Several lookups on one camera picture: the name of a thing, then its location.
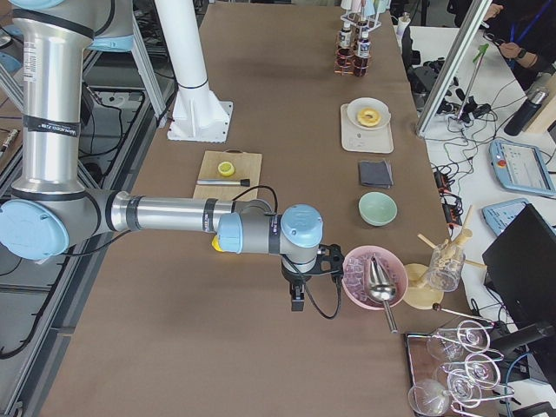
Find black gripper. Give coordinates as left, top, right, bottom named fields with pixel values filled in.
left=281, top=254, right=317, bottom=311

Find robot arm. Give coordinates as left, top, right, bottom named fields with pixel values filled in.
left=1, top=1, right=324, bottom=311

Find dark metal tray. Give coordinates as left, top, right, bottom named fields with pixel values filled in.
left=404, top=334, right=453, bottom=416

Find cream serving tray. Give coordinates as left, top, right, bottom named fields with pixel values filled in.
left=341, top=104, right=394, bottom=154

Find tea bottle white cap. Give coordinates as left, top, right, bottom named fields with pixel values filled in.
left=353, top=26, right=371, bottom=76

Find pink bowl with ice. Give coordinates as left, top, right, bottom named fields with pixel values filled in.
left=342, top=245, right=408, bottom=310

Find steel ice scoop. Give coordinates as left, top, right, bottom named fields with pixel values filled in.
left=368, top=255, right=399, bottom=334

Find green ceramic bowl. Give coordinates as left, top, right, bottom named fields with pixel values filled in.
left=358, top=192, right=398, bottom=227

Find steel muddler black tip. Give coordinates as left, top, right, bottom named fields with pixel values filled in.
left=196, top=178, right=251, bottom=188

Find bamboo cutting board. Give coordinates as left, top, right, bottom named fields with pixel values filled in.
left=193, top=150, right=262, bottom=201

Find grey folded cloth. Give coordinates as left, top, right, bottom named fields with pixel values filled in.
left=358, top=160, right=394, bottom=189

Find half lemon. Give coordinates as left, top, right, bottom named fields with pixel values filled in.
left=217, top=161, right=235, bottom=177

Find clear glass jar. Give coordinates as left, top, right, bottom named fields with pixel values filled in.
left=425, top=243, right=466, bottom=292

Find wine glass on rack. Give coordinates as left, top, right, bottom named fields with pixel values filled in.
left=427, top=320, right=490, bottom=361

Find glazed donut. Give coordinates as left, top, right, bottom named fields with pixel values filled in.
left=356, top=108, right=381, bottom=128

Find white plate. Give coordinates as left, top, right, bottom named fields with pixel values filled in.
left=347, top=97, right=391, bottom=130

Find blue teach pendant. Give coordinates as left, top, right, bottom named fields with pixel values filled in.
left=481, top=198, right=530, bottom=236
left=489, top=139, right=555, bottom=197

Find black monitor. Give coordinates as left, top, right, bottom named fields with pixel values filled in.
left=482, top=204, right=555, bottom=328

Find black water bottle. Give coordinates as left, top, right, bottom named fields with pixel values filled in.
left=504, top=87, right=549, bottom=136

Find black eyeglasses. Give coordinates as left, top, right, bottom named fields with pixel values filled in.
left=483, top=32, right=506, bottom=47

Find person in black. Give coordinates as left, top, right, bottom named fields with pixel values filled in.
left=484, top=1, right=555, bottom=90

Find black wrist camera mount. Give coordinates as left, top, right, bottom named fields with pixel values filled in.
left=314, top=244, right=344, bottom=281

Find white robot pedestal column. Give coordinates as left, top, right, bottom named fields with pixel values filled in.
left=156, top=0, right=233, bottom=143

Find copper wire bottle rack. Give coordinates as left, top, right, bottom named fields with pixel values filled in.
left=334, top=21, right=369, bottom=76

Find white wire cup rack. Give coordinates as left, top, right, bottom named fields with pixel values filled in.
left=340, top=0, right=390, bottom=31

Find green handled reacher grabber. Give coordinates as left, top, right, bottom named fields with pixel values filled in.
left=457, top=43, right=489, bottom=122

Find aluminium frame post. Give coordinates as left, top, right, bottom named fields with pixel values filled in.
left=415, top=0, right=492, bottom=139

